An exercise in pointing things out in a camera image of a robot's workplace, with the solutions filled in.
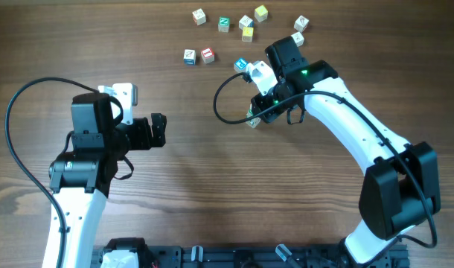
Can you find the blue P block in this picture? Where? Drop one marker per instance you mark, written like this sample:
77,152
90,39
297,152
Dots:
240,65

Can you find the white block blue base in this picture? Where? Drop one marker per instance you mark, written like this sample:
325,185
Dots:
189,57

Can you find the white block red edge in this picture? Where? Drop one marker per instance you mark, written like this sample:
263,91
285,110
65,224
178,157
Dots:
298,38

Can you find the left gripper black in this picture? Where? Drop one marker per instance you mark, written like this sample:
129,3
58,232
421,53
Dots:
144,139

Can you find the white block top left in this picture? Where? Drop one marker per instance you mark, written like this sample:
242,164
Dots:
199,17

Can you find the white teal-edged block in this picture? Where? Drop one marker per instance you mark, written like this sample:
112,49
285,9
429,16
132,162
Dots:
254,122

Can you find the white block blue side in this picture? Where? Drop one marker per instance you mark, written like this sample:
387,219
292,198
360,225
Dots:
245,21

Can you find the green V block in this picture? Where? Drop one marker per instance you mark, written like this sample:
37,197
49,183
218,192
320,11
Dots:
249,113

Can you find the yellow block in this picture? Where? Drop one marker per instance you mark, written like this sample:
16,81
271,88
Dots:
247,34

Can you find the green N block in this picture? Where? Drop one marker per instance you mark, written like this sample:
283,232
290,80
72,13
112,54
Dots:
223,24

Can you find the red L block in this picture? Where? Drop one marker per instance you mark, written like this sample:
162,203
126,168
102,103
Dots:
207,55

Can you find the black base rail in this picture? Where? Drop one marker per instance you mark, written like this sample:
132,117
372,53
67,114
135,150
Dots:
133,252

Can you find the yellow-green top block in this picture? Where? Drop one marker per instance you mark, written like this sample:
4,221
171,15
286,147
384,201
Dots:
261,13

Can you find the white picture block far right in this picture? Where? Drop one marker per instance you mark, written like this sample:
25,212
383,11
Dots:
301,23

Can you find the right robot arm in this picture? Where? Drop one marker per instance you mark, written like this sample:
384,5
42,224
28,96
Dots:
400,189

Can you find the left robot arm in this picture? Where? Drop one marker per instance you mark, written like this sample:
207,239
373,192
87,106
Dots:
80,179

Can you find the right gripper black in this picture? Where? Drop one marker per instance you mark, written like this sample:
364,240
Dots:
258,103

